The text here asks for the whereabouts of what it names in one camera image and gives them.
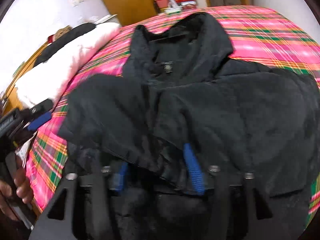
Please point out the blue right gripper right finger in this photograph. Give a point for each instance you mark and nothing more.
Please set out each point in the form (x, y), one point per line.
(194, 169)

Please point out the brown teddy bear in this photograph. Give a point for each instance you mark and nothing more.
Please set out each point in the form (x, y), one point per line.
(58, 34)

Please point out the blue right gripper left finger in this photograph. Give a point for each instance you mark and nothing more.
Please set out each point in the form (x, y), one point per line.
(119, 171)

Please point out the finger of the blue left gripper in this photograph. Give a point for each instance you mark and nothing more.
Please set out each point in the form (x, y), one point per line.
(38, 122)

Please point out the black garment on quilt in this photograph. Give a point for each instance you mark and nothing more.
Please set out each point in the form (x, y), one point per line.
(74, 33)

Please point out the pink storage box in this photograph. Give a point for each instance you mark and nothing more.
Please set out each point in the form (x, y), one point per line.
(162, 4)

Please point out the black hooded puffer jacket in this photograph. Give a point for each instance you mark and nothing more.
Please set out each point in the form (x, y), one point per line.
(253, 129)

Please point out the pink plaid bed sheet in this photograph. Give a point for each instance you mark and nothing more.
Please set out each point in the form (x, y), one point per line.
(257, 34)

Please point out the white pink folded quilt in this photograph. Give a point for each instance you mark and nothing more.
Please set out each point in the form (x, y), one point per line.
(50, 79)

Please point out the wooden headboard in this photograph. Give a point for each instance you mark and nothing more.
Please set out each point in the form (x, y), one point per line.
(9, 97)

